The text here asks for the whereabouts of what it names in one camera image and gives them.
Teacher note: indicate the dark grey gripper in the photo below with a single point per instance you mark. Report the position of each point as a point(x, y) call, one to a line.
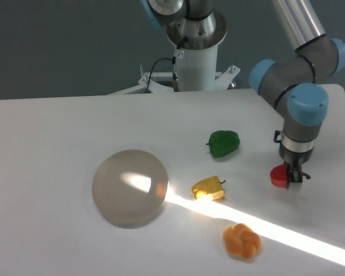
point(294, 154)

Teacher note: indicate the red toy bell pepper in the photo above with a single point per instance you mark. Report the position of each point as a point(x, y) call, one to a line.
point(278, 176)

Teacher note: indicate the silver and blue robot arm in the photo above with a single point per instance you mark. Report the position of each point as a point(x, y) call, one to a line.
point(291, 88)

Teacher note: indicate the green toy bell pepper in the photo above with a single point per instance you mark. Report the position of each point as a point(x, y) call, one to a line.
point(222, 143)

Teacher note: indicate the yellow toy bell pepper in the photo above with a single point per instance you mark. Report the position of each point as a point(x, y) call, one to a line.
point(208, 189)

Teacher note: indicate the orange knotted bread roll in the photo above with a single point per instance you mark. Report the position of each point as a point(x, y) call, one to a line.
point(242, 242)

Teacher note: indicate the beige round plate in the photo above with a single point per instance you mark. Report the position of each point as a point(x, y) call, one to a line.
point(130, 187)

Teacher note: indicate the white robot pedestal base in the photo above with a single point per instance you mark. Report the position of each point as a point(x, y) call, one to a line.
point(196, 44)

